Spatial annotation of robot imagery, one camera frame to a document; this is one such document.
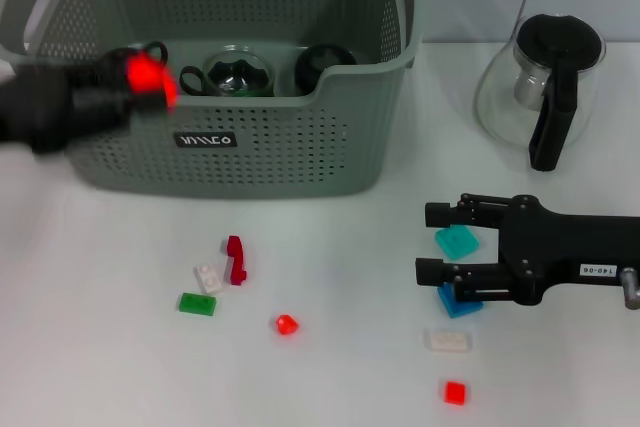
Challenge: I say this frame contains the long red toy brick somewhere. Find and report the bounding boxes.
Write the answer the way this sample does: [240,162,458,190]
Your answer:
[124,54,180,109]

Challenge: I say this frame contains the white toy brick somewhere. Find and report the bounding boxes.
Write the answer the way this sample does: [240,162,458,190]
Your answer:
[193,265,226,296]
[423,329,474,356]

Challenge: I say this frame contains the glass teapot black handle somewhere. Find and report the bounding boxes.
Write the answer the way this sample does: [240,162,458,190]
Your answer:
[473,13,607,173]

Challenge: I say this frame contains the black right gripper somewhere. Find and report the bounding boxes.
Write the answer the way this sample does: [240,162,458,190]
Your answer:
[415,192,640,307]

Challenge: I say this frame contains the teal square toy plate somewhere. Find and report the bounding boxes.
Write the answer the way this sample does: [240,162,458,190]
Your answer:
[433,225,480,261]

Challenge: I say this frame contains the silver cable connector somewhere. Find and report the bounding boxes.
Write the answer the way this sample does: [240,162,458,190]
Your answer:
[619,268,640,311]

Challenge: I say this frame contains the black clay teapot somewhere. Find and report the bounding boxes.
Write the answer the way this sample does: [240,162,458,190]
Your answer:
[129,40,170,71]

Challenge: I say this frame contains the blue square toy plate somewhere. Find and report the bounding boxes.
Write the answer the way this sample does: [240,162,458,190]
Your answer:
[437,284,485,319]

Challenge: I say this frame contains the red sloped toy brick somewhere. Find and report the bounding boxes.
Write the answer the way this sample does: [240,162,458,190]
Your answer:
[274,314,301,337]

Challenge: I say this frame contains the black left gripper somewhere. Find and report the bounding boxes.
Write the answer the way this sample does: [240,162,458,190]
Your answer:
[0,49,169,156]

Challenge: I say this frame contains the grey perforated storage bin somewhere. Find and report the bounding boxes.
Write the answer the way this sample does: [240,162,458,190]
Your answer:
[0,0,426,201]

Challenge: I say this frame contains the red square toy brick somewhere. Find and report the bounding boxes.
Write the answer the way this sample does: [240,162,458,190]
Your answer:
[438,380,472,406]

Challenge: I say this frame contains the dark red curved toy piece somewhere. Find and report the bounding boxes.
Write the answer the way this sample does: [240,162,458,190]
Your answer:
[222,235,248,287]

